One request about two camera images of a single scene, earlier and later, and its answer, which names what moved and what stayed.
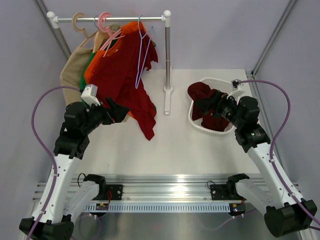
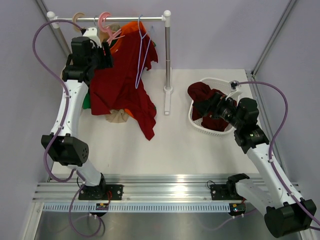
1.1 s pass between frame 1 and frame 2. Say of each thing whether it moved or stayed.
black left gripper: moved
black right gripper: stayed
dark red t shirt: stayed
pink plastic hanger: stayed
